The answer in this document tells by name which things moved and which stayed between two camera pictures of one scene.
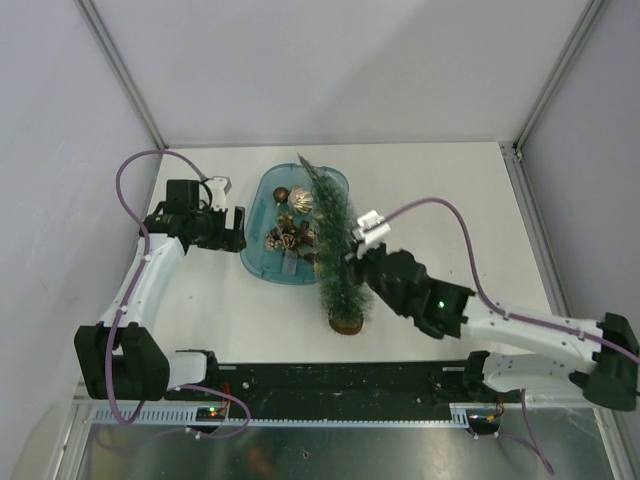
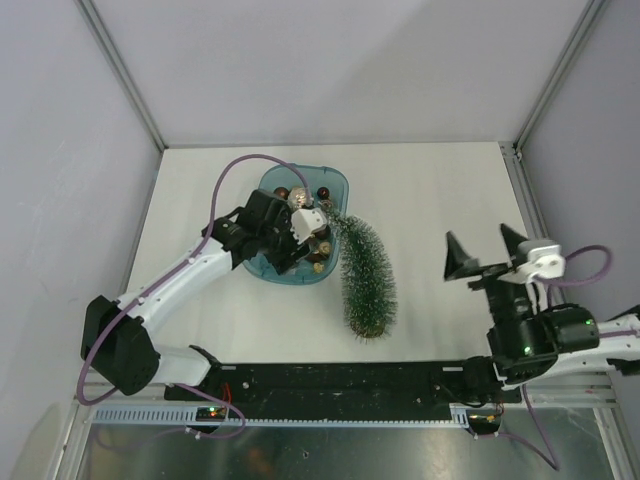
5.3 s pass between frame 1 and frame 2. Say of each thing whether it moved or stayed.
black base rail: stayed
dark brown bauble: stayed
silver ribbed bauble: stayed
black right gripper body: moved
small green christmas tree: moved
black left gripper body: moved
